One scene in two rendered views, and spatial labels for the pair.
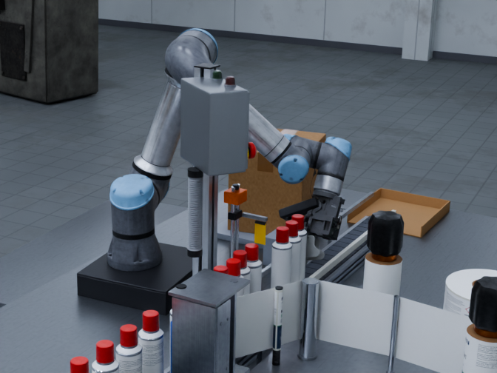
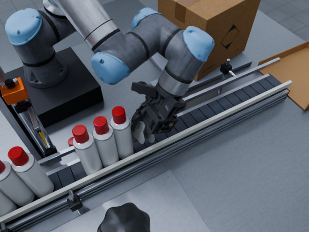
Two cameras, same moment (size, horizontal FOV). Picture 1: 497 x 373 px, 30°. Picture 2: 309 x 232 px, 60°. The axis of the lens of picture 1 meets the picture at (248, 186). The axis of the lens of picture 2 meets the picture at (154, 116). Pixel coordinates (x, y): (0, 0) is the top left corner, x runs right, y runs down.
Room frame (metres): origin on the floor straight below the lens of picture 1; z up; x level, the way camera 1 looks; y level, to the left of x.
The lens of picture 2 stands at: (1.97, -0.43, 1.59)
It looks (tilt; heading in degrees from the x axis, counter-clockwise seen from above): 52 degrees down; 32
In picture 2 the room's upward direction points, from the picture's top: straight up
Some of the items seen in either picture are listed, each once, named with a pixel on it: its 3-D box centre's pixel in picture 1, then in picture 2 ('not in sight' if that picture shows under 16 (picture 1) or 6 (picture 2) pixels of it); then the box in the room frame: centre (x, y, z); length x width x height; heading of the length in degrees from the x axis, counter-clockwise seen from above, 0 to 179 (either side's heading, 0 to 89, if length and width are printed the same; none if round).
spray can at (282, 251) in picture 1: (281, 266); (87, 152); (2.18, -0.09, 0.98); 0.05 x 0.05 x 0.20
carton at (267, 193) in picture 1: (277, 180); (205, 23); (2.87, -0.09, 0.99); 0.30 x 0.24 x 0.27; 163
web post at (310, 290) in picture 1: (308, 318); not in sight; (1.90, -0.15, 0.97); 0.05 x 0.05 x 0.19
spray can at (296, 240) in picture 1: (290, 259); (105, 144); (2.22, -0.11, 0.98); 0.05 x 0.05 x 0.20
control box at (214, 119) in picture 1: (214, 124); not in sight; (2.06, 0.08, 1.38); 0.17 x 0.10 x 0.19; 27
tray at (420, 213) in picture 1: (399, 211); (307, 72); (2.99, -0.52, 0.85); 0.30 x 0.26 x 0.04; 152
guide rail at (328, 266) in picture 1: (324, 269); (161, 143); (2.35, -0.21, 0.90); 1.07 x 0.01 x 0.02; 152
